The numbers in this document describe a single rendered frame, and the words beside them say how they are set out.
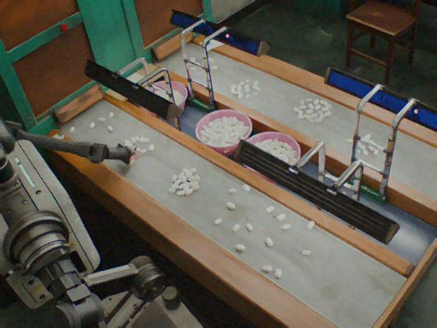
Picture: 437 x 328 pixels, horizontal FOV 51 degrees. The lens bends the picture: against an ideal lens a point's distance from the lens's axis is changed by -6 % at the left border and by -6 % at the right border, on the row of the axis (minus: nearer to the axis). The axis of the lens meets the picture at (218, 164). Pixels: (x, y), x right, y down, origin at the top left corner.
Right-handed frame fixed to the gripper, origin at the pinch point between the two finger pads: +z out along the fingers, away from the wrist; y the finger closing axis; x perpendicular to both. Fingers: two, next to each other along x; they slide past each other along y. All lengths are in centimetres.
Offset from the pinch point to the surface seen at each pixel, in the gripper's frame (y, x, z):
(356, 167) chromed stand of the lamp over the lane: -100, -40, -7
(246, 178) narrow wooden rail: -51, -12, 14
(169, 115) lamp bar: -24.8, -27.1, -15.4
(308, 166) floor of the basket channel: -62, -24, 42
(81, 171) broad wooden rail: 13.1, 15.1, -18.2
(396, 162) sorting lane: -95, -42, 53
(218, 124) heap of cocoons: -15.1, -24.1, 30.7
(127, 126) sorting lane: 22.2, -5.8, 9.8
